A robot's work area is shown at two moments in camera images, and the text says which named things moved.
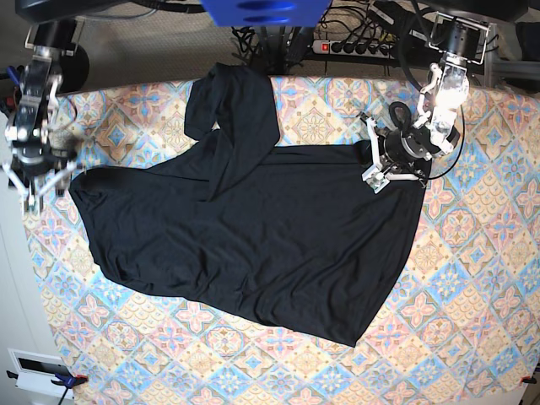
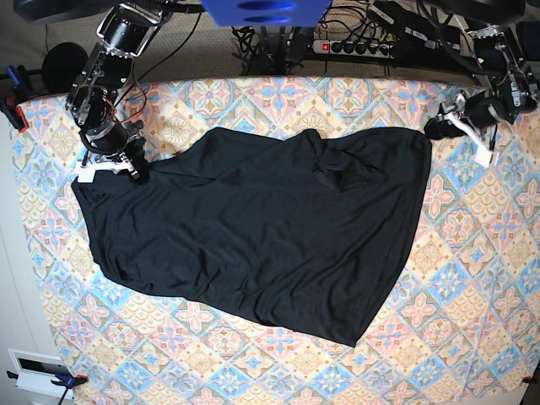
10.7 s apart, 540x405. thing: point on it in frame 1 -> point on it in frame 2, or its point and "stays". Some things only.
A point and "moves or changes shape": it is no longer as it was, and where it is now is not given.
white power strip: x=354 y=49 stays
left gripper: x=33 y=179 -> x=132 y=156
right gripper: x=396 y=154 -> x=478 y=118
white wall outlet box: x=35 y=372 stays
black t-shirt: x=305 y=238 moves or changes shape
